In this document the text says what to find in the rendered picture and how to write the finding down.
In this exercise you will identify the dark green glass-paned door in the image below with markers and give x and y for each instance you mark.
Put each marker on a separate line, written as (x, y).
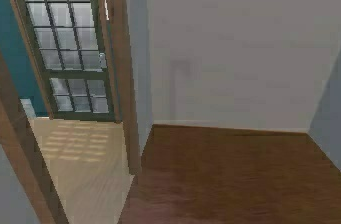
(74, 75)

